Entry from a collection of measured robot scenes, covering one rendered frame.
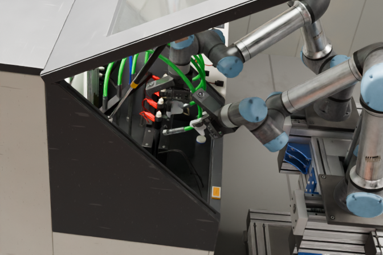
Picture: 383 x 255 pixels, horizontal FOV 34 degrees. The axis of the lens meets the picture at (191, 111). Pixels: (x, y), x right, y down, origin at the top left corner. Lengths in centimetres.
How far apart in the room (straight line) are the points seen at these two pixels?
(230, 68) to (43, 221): 85
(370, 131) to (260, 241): 139
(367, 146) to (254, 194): 182
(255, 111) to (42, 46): 66
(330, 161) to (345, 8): 234
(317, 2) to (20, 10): 97
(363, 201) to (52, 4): 117
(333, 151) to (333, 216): 46
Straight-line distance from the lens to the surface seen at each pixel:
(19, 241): 237
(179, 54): 208
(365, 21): 477
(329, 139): 258
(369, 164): 189
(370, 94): 171
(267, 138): 188
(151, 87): 218
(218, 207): 218
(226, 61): 201
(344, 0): 464
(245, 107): 183
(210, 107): 197
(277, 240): 313
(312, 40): 242
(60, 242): 232
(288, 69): 467
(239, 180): 367
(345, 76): 187
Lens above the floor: 254
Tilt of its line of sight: 38 degrees down
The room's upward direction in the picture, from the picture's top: 8 degrees clockwise
